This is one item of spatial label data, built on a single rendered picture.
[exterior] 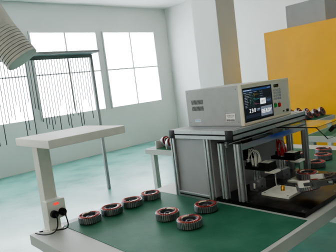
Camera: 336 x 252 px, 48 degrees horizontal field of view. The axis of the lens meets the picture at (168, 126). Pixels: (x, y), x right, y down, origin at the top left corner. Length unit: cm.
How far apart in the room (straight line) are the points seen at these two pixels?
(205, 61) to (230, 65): 41
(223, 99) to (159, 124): 783
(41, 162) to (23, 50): 52
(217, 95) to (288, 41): 394
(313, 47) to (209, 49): 154
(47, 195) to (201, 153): 77
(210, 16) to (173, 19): 405
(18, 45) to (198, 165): 104
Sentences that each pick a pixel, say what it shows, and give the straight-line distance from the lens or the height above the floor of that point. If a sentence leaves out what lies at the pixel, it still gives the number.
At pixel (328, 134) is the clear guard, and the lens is 204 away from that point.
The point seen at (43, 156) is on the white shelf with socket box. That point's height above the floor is 111.
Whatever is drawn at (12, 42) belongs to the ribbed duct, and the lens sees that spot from 191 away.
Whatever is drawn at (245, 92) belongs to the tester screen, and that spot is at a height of 128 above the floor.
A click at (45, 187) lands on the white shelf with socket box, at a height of 96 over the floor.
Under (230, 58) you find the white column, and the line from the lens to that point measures 609.
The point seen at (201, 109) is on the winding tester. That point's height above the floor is 121.
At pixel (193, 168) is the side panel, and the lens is 203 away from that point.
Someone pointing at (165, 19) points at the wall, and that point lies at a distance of 1026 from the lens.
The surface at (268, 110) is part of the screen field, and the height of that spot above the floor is 117.
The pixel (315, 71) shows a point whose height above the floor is 129.
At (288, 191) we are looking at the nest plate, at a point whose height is 78.
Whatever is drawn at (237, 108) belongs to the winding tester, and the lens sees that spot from 192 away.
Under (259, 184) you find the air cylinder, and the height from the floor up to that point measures 80.
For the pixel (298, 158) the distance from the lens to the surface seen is 217.
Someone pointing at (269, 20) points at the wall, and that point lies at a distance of 823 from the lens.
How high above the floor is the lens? 136
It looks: 6 degrees down
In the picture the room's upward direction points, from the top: 7 degrees counter-clockwise
